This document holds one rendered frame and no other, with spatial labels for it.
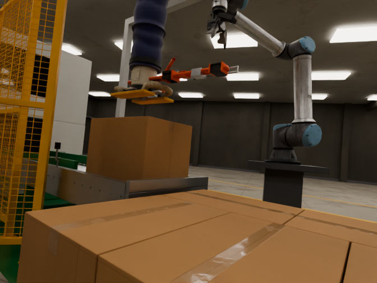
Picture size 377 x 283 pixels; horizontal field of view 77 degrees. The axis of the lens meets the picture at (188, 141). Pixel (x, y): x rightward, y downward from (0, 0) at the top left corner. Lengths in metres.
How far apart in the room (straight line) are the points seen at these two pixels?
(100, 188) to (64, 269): 0.73
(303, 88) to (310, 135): 0.32
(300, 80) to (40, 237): 1.63
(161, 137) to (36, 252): 0.84
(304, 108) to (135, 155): 1.14
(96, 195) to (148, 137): 0.41
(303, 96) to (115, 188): 1.31
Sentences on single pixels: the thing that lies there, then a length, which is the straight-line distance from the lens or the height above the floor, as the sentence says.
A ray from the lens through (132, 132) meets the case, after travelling 1.40.
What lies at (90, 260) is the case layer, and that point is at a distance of 0.59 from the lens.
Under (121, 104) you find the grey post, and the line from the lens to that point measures 4.65.
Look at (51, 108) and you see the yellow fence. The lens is 1.79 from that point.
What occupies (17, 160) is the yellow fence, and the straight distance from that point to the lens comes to 2.24.
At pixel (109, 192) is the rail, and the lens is 1.30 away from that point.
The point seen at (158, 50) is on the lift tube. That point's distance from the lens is 1.75.
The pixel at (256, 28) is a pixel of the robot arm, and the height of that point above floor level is 1.63.
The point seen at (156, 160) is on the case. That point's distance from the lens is 1.37.
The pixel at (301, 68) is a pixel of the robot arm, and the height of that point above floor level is 1.40.
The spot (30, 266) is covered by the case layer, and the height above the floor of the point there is 0.41.
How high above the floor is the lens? 0.77
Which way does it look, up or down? 3 degrees up
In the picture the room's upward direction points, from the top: 5 degrees clockwise
